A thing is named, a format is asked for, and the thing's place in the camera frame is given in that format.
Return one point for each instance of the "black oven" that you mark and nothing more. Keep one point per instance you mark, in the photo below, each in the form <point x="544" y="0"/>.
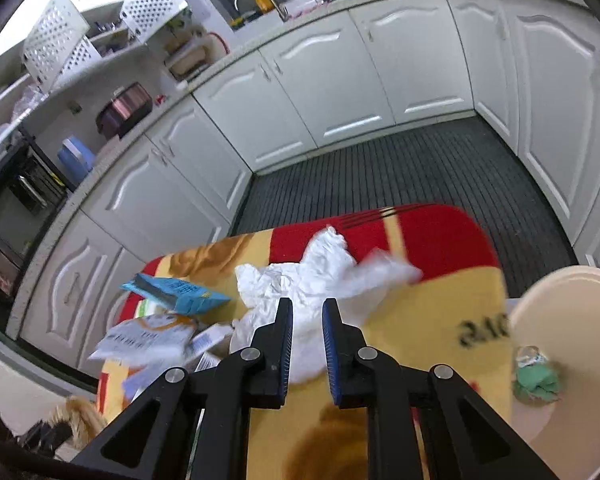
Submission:
<point x="15" y="200"/>

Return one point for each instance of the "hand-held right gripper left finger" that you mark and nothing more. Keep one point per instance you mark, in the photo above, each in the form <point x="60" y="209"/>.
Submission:
<point x="284" y="355"/>

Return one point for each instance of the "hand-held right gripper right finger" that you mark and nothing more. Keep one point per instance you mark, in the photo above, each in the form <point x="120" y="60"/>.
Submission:
<point x="331" y="355"/>

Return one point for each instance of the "row of white cabinet doors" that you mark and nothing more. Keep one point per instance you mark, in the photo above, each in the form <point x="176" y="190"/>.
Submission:
<point x="305" y="90"/>

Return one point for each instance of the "green crumpled paper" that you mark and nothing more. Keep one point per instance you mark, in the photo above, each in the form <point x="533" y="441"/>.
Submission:
<point x="535" y="384"/>

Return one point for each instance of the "blue plastic container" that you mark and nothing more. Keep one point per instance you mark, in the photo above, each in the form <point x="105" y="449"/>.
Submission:
<point x="76" y="160"/>

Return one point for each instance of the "small white carton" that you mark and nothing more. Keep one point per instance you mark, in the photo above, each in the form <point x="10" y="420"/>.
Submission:
<point x="211" y="337"/>

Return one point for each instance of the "white perforated rack doors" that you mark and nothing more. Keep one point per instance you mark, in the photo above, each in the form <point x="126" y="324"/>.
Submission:
<point x="55" y="40"/>

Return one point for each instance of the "cream round bin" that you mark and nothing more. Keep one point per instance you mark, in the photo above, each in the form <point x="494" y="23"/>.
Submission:
<point x="580" y="320"/>

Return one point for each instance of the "blue snack packet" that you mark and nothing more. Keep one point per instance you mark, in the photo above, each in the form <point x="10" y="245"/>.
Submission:
<point x="180" y="292"/>

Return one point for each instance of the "white and orange snack packet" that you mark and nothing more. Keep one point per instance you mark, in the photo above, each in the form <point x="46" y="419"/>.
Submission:
<point x="140" y="337"/>

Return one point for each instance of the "white perforated basket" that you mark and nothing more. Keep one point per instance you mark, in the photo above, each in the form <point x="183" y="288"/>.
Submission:
<point x="152" y="5"/>

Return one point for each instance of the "printed fleece blanket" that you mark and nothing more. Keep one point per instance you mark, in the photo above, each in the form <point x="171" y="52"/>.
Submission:
<point x="430" y="320"/>

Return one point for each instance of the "white tissue paper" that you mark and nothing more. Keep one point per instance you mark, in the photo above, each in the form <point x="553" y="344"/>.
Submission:
<point x="305" y="280"/>

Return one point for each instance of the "dark ribbed floor mat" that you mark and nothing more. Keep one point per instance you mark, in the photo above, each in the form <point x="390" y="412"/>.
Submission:
<point x="405" y="170"/>

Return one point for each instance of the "orange bottle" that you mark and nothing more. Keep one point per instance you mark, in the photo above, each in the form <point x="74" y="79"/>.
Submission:
<point x="261" y="1"/>

